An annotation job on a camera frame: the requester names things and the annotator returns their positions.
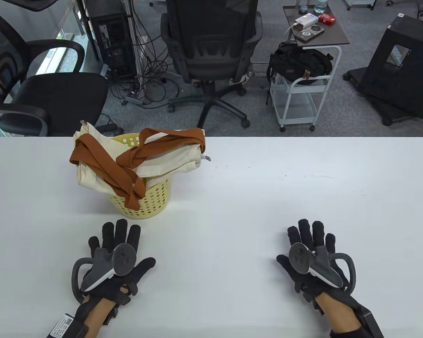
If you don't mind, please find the person's left hand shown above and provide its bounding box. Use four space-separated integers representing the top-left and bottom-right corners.
79 219 156 306

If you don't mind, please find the person's right hand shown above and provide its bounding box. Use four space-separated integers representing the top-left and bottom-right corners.
277 219 353 301

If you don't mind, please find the grey white hand controller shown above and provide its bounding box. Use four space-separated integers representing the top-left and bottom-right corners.
72 244 138 303
289 242 357 293

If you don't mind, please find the purple flower print canvas bag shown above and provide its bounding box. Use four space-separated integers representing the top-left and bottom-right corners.
69 120 147 211

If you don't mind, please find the red flower print canvas bag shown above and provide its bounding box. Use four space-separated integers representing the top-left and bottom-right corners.
116 127 212 180

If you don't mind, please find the person's left forearm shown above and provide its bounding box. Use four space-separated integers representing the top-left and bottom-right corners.
76 295 118 338

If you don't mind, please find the yellow perforated plastic basket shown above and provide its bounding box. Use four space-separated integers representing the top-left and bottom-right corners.
109 133 172 219

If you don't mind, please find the black left wrist module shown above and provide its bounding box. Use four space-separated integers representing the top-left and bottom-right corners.
48 313 89 338

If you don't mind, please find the black wrist module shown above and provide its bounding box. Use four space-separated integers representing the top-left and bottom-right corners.
330 305 385 338
48 313 89 338

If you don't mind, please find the black right wrist module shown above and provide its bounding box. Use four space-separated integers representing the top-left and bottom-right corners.
330 305 385 338

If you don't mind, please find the black fabric seat office chair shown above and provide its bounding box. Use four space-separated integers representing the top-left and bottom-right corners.
0 4 124 137

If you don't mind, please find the black backpack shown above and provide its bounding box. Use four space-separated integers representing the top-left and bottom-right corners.
266 42 333 105

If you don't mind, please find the black wheeled stand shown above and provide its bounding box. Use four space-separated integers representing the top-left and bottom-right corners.
343 13 423 126

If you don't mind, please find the black computer tower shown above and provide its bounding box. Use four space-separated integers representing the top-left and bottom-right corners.
86 0 136 80

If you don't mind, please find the brown square coaster set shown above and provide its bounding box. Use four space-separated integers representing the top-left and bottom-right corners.
292 24 325 44

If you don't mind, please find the white rolling cart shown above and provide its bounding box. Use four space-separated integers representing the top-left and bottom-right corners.
270 4 350 132

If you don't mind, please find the black mesh office chair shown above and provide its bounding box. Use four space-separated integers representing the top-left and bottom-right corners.
161 0 264 136

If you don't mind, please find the white power bank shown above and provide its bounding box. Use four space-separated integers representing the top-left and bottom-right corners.
293 13 319 29

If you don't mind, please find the tangle of black cables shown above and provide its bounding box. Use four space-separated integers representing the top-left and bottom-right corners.
108 7 180 109

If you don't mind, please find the aluminium frame post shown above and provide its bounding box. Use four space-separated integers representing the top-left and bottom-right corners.
122 0 143 99

